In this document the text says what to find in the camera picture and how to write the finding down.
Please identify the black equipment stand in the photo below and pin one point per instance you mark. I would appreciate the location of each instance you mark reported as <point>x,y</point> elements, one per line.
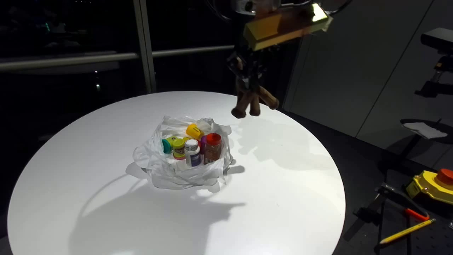
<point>440,61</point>

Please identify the yellow pencil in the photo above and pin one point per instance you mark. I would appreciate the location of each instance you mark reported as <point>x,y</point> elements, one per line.
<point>405,231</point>

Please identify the white paper sheet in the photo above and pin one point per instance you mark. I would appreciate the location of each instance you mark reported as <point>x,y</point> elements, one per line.
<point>425,129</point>

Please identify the red-lid spice jar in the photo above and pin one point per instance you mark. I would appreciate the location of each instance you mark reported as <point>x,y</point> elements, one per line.
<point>212,147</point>

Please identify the brown deer plush toy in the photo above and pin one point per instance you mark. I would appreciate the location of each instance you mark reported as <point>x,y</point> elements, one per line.
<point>249,87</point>

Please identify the yellow emergency stop button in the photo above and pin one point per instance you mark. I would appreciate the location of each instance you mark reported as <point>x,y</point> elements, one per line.
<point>432,184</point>

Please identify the yellow-green lid container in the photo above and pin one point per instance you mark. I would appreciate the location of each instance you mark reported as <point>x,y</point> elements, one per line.
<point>177,143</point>

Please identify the metal window railing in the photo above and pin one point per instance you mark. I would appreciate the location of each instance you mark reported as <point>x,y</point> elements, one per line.
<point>71,60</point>

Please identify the white plastic bag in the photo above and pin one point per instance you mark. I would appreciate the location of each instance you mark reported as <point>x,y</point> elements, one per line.
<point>156,163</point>

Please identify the grey window frame post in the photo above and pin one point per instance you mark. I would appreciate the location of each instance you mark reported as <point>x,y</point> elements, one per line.
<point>143,47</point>

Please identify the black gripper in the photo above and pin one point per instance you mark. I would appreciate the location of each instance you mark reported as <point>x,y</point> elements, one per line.
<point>258,57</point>

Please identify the small yellow container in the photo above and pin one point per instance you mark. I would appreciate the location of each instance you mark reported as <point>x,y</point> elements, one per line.
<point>194,130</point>

